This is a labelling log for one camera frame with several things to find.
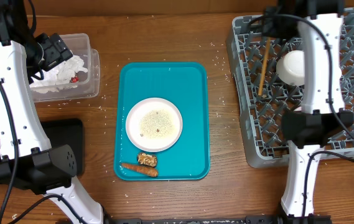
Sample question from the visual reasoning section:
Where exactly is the teal plastic tray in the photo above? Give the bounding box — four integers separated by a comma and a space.
114, 62, 210, 181

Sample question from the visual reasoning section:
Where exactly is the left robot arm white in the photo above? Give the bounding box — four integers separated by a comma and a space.
0, 1, 111, 223

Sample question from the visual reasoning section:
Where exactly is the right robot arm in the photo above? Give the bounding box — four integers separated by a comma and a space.
262, 1, 353, 220

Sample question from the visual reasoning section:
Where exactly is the small pink bowl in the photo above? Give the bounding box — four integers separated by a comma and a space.
294, 106, 301, 112

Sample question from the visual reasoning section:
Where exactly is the grey dishwasher rack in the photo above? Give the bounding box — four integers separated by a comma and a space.
226, 7, 354, 168

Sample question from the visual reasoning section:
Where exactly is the pale green bowl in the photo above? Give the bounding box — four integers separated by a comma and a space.
276, 50, 305, 86

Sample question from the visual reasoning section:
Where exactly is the wooden chopstick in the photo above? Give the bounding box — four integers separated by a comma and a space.
258, 37, 271, 96

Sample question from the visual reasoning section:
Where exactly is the orange carrot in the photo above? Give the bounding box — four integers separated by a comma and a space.
121, 163, 159, 177

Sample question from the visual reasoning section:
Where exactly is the white tissue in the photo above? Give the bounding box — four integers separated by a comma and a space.
30, 55, 88, 93

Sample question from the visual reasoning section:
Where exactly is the black tray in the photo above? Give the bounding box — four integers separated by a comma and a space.
0, 118, 86, 177

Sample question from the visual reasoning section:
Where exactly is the brown granola bar piece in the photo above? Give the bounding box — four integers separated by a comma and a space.
137, 152, 157, 167

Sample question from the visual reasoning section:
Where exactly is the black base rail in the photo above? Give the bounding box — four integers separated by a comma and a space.
113, 215, 332, 224

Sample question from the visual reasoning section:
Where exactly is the clear plastic waste bin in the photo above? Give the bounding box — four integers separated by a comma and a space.
30, 33, 100, 102

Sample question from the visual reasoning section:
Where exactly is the small red waste piece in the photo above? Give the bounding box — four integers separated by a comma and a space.
70, 77, 79, 83

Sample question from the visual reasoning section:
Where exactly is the large white pink-rimmed plate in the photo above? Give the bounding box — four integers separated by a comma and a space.
125, 98, 183, 152

